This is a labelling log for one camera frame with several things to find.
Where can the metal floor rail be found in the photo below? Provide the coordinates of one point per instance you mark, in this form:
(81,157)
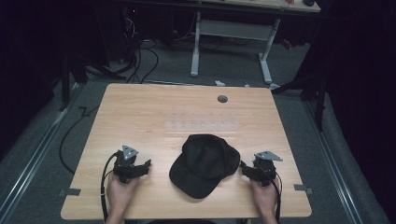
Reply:
(34,155)
(331,161)

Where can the black metal stand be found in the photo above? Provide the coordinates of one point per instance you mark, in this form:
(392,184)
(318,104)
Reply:
(67,81)
(317,90)

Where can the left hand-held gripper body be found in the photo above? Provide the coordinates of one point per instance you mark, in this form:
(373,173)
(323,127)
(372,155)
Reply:
(125,165)

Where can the person's left hand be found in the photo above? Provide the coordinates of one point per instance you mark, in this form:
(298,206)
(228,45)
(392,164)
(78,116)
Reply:
(120,194)

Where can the black baseball cap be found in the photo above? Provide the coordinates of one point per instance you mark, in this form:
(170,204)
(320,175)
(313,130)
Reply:
(204,165)

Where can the grey tape piece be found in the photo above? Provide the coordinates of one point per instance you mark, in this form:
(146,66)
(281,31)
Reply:
(70,192)
(302,188)

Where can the wooden desk top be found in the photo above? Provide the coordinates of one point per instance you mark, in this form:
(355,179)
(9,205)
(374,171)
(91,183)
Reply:
(264,3)

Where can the white metal desk frame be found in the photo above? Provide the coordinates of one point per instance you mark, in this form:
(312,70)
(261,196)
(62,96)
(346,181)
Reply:
(232,30)

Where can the person's right hand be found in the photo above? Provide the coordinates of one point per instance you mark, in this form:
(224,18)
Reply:
(264,196)

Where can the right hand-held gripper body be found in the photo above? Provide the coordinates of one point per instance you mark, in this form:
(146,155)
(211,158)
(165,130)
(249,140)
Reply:
(264,169)

